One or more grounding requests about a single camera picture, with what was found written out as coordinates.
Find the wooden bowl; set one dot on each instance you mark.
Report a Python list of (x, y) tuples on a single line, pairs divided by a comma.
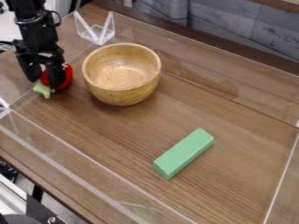
[(121, 73)]

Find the clear acrylic corner bracket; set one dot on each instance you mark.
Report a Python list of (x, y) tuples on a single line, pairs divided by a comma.
[(97, 34)]

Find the red plush strawberry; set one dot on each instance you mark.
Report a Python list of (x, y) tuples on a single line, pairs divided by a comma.
[(53, 82)]

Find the green rectangular block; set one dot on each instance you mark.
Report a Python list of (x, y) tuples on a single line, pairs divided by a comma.
[(176, 158)]

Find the clear acrylic tray wall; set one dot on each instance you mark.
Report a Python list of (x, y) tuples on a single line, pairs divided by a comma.
[(88, 152)]

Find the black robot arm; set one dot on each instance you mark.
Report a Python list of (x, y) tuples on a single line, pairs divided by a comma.
[(28, 6)]

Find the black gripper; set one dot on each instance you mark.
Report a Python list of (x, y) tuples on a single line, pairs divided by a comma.
[(37, 28)]

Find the black metal bracket with cable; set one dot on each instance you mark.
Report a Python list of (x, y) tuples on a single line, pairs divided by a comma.
[(27, 211)]

